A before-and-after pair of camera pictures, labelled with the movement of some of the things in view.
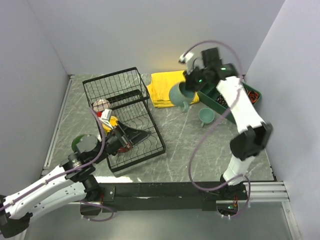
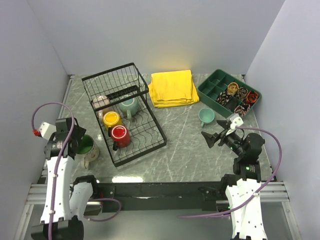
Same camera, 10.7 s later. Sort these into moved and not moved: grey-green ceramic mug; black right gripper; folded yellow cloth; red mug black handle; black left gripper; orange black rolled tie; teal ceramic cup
Moved: black left gripper; red mug black handle; black right gripper; grey-green ceramic mug
Not moved: teal ceramic cup; orange black rolled tie; folded yellow cloth
